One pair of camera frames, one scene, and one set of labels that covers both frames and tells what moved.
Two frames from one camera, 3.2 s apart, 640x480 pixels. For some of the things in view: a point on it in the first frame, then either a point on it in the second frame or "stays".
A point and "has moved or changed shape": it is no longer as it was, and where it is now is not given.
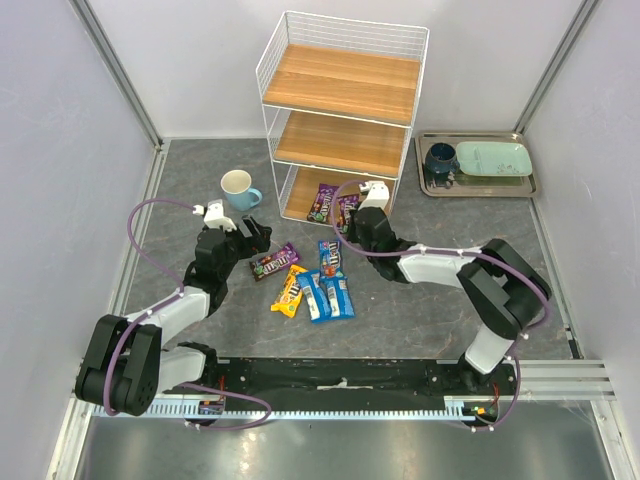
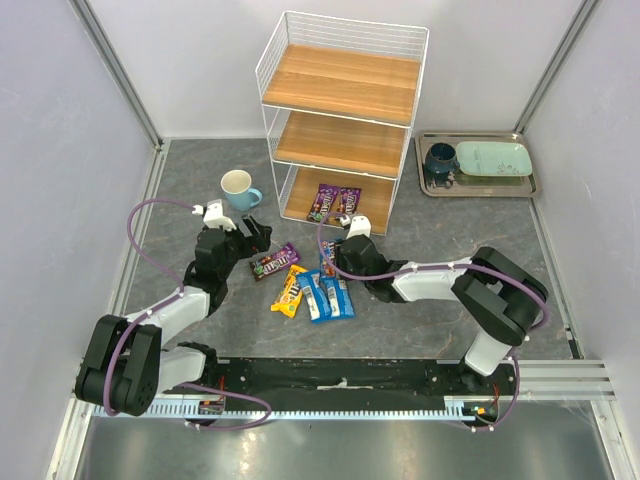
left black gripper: x=248 y=235 stays
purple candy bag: x=320 y=209 stays
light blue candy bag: x=339 y=296 stays
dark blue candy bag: x=330 y=258 stays
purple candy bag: x=346 y=205 has moved or changed shape
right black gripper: x=357 y=226 -> x=338 y=250
